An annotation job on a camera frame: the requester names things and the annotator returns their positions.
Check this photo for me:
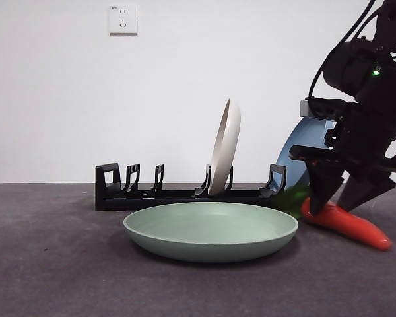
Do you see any orange carrot with green leaves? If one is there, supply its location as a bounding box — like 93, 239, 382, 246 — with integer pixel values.
272, 184, 393, 251

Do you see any green plate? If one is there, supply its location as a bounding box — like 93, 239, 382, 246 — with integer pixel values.
123, 202, 300, 264

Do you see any blue plate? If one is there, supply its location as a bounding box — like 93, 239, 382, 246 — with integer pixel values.
275, 117, 337, 193

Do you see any cream plate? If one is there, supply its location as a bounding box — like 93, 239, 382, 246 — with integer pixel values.
207, 98, 242, 196

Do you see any black plate rack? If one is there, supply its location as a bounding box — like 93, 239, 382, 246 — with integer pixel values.
94, 162, 288, 212

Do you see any pale grey camera box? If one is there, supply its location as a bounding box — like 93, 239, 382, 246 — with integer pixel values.
299, 98, 343, 119

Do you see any black cable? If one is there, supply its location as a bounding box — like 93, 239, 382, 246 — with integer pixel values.
308, 0, 379, 100

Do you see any white wall socket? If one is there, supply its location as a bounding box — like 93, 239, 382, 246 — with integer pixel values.
109, 5, 139, 36

